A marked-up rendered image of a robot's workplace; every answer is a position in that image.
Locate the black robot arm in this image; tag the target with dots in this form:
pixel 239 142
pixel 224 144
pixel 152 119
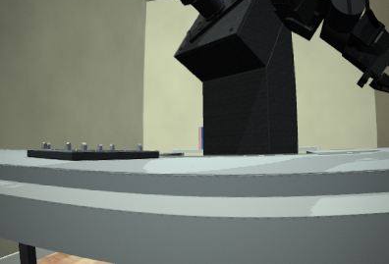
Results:
pixel 365 34

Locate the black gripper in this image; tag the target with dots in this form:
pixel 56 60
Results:
pixel 375 69

